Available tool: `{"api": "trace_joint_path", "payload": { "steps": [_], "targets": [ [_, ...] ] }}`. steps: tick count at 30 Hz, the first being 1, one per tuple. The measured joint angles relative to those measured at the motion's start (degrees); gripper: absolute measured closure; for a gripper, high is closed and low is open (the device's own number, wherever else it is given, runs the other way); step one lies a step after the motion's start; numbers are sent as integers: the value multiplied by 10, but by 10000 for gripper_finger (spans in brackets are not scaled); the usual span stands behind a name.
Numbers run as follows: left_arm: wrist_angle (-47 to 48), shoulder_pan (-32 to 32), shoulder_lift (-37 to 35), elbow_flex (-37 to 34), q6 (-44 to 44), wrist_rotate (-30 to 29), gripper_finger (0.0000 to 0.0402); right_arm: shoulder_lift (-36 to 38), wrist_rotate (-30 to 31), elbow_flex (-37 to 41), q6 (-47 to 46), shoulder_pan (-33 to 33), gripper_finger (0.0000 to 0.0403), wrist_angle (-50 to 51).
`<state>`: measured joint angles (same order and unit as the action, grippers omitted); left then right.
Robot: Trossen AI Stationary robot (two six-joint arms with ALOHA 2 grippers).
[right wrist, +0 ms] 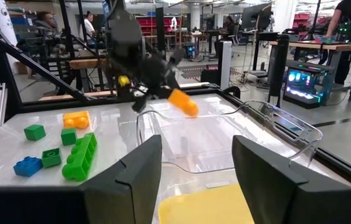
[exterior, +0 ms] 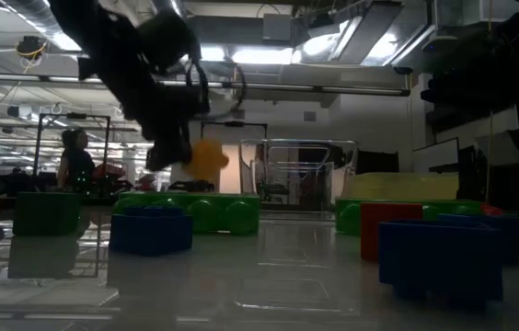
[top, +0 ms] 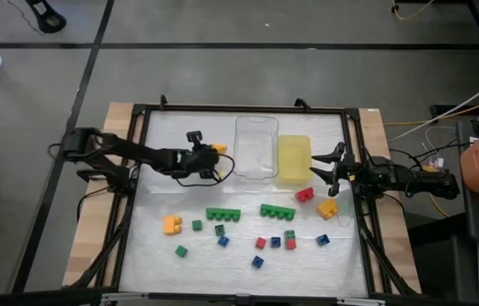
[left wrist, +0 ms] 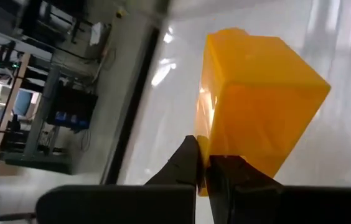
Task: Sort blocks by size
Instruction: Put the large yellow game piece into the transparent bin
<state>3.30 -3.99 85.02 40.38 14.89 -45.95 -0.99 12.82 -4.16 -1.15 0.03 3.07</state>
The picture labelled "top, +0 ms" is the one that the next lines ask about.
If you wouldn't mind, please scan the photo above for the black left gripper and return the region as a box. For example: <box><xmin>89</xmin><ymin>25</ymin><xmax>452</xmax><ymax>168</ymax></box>
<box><xmin>178</xmin><ymin>146</ymin><xmax>221</xmax><ymax>180</ymax></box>

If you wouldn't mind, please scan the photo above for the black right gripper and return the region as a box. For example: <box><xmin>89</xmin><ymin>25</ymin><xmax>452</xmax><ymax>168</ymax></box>
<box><xmin>308</xmin><ymin>141</ymin><xmax>376</xmax><ymax>197</ymax></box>

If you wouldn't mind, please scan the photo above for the large red building block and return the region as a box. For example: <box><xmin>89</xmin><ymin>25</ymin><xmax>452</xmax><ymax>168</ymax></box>
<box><xmin>294</xmin><ymin>187</ymin><xmax>315</xmax><ymax>203</ymax></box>

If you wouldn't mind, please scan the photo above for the long green building block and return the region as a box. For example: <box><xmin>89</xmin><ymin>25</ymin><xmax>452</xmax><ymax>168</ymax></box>
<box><xmin>259</xmin><ymin>203</ymin><xmax>296</xmax><ymax>221</ymax></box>
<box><xmin>205</xmin><ymin>207</ymin><xmax>242</xmax><ymax>222</ymax></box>

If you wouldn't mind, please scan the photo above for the clear plastic bin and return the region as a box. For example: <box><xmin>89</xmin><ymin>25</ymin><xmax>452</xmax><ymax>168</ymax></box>
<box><xmin>233</xmin><ymin>115</ymin><xmax>280</xmax><ymax>184</ymax></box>

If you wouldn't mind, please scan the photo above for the white table mat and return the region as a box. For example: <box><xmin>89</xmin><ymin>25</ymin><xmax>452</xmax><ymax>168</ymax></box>
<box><xmin>119</xmin><ymin>110</ymin><xmax>370</xmax><ymax>298</ymax></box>

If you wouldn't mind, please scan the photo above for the black stand base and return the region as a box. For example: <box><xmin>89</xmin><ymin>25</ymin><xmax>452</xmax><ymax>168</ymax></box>
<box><xmin>25</xmin><ymin>0</ymin><xmax>68</xmax><ymax>34</ymax></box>

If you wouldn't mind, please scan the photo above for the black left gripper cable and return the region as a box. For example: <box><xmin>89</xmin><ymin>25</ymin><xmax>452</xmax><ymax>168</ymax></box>
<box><xmin>174</xmin><ymin>152</ymin><xmax>236</xmax><ymax>189</ymax></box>

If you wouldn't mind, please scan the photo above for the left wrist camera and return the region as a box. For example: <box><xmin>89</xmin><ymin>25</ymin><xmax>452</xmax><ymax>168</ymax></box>
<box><xmin>186</xmin><ymin>130</ymin><xmax>205</xmax><ymax>148</ymax></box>

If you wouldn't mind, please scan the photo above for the black metal table frame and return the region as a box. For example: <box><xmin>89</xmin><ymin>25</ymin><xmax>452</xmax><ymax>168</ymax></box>
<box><xmin>69</xmin><ymin>93</ymin><xmax>419</xmax><ymax>298</ymax></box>

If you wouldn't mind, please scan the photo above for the orange-yellow cable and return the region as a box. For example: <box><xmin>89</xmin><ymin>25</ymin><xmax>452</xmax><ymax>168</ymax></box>
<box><xmin>382</xmin><ymin>91</ymin><xmax>479</xmax><ymax>127</ymax></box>

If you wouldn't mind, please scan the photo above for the yellow arm cable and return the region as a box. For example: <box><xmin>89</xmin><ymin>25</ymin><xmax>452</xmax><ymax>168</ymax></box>
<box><xmin>421</xmin><ymin>165</ymin><xmax>451</xmax><ymax>218</ymax></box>

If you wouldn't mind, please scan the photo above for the white cable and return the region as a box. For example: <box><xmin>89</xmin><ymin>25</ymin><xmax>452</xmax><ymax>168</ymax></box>
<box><xmin>387</xmin><ymin>67</ymin><xmax>479</xmax><ymax>144</ymax></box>

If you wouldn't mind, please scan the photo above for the yellow floor cable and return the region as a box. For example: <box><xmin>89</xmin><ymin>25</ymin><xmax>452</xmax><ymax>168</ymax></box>
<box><xmin>392</xmin><ymin>0</ymin><xmax>435</xmax><ymax>21</ymax></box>

